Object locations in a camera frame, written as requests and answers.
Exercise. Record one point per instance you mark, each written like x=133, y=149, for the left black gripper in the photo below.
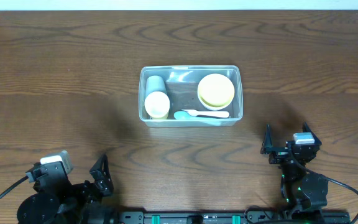
x=81, y=186

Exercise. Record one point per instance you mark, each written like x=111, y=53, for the black mounting rail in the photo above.
x=250, y=216

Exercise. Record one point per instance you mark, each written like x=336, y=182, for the grey paper cup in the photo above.
x=155, y=83

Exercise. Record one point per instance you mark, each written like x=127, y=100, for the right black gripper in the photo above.
x=285, y=151

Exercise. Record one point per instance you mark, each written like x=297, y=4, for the yellow plastic bowl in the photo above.
x=216, y=90

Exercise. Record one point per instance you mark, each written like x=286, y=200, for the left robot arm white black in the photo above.
x=57, y=200

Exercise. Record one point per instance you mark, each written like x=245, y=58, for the mint green plastic spoon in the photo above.
x=189, y=120

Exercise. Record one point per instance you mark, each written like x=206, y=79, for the clear plastic container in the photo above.
x=181, y=83

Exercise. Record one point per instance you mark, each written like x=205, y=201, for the white plastic fork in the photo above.
x=215, y=114

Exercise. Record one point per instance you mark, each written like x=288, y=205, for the white plastic bowl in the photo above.
x=214, y=108

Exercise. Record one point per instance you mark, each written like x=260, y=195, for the yellow paper cup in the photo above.
x=158, y=116

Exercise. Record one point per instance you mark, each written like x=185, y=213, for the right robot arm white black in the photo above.
x=304, y=191

